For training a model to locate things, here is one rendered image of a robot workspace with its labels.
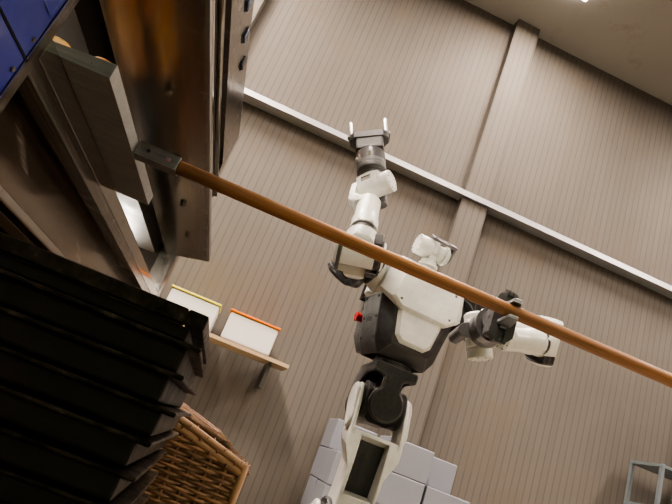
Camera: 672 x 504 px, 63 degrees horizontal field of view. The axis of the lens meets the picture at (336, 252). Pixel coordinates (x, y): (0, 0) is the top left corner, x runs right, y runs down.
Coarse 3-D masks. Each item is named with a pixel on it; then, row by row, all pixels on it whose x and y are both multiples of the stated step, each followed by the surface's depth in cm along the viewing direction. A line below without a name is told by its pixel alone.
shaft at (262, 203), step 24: (192, 168) 112; (240, 192) 112; (288, 216) 113; (336, 240) 115; (360, 240) 115; (408, 264) 116; (456, 288) 117; (504, 312) 118; (528, 312) 119; (552, 336) 120; (576, 336) 119; (624, 360) 120
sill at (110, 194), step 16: (48, 48) 81; (48, 64) 82; (64, 80) 89; (64, 96) 91; (64, 112) 94; (80, 112) 99; (80, 128) 102; (80, 144) 105; (96, 160) 116; (96, 176) 119; (112, 192) 134; (112, 208) 139; (128, 224) 158; (128, 240) 165; (144, 272) 205
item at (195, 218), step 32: (128, 0) 98; (160, 0) 96; (192, 0) 95; (128, 32) 106; (160, 32) 105; (192, 32) 103; (128, 64) 116; (160, 64) 114; (192, 64) 113; (128, 96) 128; (160, 96) 126; (192, 96) 124; (160, 128) 141; (192, 128) 138; (192, 160) 156; (160, 192) 183; (192, 192) 179; (160, 224) 215; (192, 224) 209; (192, 256) 252
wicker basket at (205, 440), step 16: (192, 432) 74; (208, 432) 125; (176, 448) 74; (192, 448) 74; (208, 448) 74; (224, 448) 75; (160, 464) 73; (176, 464) 73; (192, 464) 74; (208, 464) 74; (224, 464) 74; (240, 464) 75; (160, 480) 72; (176, 480) 73; (192, 480) 73; (208, 480) 73; (224, 480) 74; (240, 480) 74; (160, 496) 72; (176, 496) 72; (192, 496) 72; (208, 496) 73; (224, 496) 74
